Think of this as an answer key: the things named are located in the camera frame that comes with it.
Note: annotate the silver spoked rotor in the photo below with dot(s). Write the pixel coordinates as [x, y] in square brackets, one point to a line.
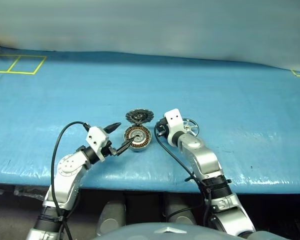
[188, 127]

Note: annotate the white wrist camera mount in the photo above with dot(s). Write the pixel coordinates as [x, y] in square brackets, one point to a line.
[173, 120]
[96, 138]

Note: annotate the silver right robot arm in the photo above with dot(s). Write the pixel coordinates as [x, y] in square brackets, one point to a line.
[205, 157]

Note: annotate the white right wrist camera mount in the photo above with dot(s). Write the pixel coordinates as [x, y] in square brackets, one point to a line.
[173, 120]

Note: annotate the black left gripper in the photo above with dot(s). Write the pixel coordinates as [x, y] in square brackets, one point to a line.
[109, 149]

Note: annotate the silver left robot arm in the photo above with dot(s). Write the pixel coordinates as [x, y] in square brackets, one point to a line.
[65, 180]

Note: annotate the grey robot torso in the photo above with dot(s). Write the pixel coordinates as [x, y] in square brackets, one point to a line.
[150, 232]

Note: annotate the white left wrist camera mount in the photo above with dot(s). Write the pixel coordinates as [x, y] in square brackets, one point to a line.
[96, 138]

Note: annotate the grey rounded shape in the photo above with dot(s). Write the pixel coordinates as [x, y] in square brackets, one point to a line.
[111, 216]
[180, 212]

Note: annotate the blue plastic table cover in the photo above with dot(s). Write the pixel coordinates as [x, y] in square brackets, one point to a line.
[90, 100]

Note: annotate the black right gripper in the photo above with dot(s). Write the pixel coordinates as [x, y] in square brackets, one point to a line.
[162, 127]

